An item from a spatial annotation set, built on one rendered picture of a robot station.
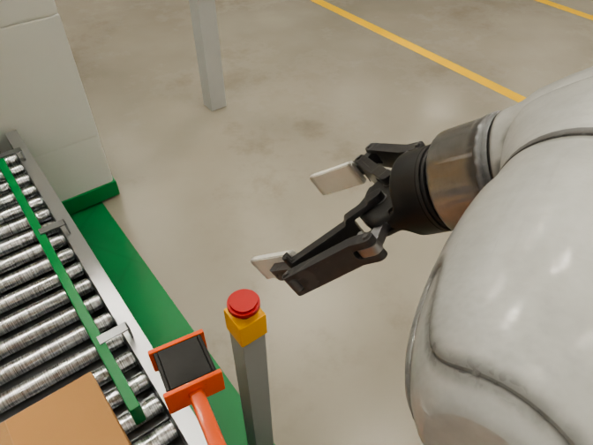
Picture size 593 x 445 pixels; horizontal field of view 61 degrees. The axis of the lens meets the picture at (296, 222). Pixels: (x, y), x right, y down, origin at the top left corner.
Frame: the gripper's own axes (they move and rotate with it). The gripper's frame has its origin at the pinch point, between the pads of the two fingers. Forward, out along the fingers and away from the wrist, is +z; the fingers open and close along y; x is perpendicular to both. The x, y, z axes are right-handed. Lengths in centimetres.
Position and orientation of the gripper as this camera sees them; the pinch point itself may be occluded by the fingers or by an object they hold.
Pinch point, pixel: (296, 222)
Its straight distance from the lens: 56.7
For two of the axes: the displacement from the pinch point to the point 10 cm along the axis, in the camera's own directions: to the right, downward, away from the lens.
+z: -6.3, 1.5, 7.6
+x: -6.1, -7.0, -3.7
